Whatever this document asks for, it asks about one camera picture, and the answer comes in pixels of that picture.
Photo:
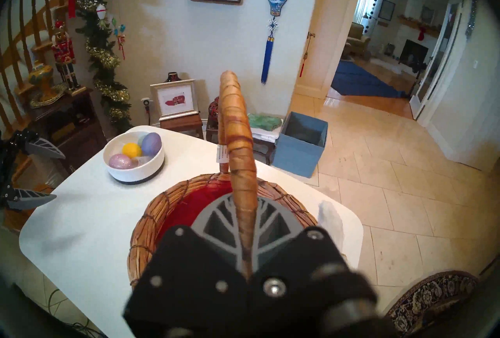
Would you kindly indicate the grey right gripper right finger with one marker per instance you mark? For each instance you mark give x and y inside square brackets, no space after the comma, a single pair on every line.
[289,263]

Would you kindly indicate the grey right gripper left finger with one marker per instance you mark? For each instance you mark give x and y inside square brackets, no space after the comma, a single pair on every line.
[195,282]

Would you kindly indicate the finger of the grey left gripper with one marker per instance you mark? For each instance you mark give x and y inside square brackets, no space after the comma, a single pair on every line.
[29,198]
[43,149]

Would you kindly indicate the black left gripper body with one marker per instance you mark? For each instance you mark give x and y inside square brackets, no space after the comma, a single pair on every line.
[8,169]

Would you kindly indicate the purple easter egg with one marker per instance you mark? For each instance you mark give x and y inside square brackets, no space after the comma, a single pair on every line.
[151,144]

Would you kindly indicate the pink glitter easter egg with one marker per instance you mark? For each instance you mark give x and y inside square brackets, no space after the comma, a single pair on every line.
[121,161]

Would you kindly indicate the yellow easter egg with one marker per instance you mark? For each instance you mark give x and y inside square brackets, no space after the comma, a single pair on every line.
[132,150]

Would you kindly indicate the white egg hanging ornament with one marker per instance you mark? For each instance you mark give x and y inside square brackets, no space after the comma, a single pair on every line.
[101,12]

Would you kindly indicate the dark wooden cabinet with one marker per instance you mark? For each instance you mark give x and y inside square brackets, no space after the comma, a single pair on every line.
[70,126]

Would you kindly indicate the brass decorative plate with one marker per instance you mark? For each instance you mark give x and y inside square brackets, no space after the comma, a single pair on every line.
[56,95]

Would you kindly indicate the yellow ceramic vase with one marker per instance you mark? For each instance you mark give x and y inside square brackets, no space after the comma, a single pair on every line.
[41,75]

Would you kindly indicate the red tulle cloth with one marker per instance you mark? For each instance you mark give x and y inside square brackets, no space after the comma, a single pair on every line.
[187,208]

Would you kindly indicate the white round bowl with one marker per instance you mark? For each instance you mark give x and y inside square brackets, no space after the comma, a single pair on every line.
[136,173]

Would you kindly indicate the red nutcracker figure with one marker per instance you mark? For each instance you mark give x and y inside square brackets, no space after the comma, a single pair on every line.
[62,52]

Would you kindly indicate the green christmas garland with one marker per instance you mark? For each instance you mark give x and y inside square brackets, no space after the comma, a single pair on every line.
[105,67]

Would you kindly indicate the blue fabric storage box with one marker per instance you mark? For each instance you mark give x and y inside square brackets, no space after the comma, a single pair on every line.
[297,157]

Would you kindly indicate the wooden staircase railing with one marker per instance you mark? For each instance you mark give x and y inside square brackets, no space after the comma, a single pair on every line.
[37,18]

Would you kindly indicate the white folded cloth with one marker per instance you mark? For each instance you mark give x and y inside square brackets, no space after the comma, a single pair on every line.
[265,135]

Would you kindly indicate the small brown wooden stool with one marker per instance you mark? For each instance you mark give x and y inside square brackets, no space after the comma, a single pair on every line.
[181,122]

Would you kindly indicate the framed red artwork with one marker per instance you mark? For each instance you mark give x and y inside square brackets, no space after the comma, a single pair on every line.
[175,101]

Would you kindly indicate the oriental patterned round rug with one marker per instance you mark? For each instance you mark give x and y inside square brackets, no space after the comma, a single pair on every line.
[429,302]

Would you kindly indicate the small dark vase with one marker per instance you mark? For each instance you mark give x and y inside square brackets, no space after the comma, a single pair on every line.
[172,77]

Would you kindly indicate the small dark side table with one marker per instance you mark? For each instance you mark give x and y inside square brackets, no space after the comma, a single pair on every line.
[211,130]

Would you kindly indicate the red black ceramic jar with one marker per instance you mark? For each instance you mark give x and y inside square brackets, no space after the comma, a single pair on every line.
[213,108]

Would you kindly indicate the blue floor rug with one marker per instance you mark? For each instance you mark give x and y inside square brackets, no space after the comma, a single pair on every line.
[359,83]

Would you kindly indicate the small red knot charm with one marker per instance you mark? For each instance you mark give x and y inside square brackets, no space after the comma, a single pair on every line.
[302,69]

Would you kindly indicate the white fluffy pet bed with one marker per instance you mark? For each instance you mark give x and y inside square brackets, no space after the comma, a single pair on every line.
[384,63]

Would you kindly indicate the beige armchair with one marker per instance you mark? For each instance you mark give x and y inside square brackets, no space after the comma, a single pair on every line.
[357,42]

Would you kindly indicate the black fireplace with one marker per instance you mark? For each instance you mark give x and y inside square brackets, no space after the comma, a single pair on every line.
[414,52]

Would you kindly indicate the white glass french door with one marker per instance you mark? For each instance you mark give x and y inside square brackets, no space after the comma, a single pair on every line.
[437,67]

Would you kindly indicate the red christmas stocking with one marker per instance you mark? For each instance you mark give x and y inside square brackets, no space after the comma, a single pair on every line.
[422,33]

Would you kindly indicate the black framed wall picture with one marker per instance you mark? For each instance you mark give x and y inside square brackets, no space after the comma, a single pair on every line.
[386,9]

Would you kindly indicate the light framed wall picture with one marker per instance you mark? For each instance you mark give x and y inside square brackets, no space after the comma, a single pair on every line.
[427,15]

